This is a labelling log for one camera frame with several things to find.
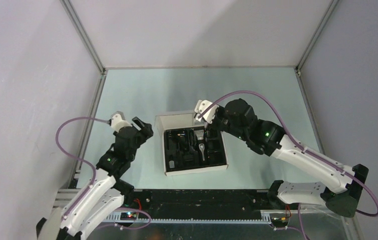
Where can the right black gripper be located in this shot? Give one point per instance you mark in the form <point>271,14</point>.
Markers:
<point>213,124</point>

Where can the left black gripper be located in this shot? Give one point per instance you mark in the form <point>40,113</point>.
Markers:
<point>145,132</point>

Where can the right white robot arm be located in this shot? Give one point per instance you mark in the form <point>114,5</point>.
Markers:
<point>338,186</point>

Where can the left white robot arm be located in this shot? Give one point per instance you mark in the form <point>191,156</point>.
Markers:
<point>105,191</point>

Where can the silver black hair clipper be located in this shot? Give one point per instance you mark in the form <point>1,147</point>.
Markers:
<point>200,136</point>

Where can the black plastic tray insert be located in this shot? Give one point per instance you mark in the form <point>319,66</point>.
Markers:
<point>182,156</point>

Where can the left control board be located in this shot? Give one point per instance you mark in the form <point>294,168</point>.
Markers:
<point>128,216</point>

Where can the control board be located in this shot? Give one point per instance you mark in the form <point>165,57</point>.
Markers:
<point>128,216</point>
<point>280,222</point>

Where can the right control board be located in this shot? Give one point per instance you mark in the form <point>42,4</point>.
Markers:
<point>280,222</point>

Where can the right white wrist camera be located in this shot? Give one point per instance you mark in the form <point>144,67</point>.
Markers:
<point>205,111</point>

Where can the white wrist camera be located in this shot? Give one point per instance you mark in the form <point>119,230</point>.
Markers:
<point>205,111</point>
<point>118,121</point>

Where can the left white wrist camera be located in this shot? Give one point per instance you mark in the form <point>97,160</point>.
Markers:
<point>118,121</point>

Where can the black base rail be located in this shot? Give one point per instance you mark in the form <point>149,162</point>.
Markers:
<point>205,205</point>

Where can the aluminium frame rail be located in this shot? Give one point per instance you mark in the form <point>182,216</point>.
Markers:
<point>82,33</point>

